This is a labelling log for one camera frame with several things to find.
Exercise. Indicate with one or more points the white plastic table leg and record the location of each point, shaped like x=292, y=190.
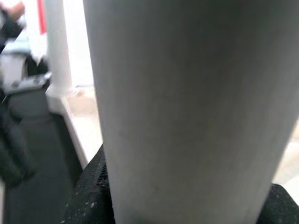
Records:
x=187, y=93
x=59, y=46

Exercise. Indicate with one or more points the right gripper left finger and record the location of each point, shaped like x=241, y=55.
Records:
x=88, y=198

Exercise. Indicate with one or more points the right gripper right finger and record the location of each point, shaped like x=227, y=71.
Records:
x=280, y=210

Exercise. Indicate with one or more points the white plastic children table top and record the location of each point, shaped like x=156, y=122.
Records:
x=77, y=121

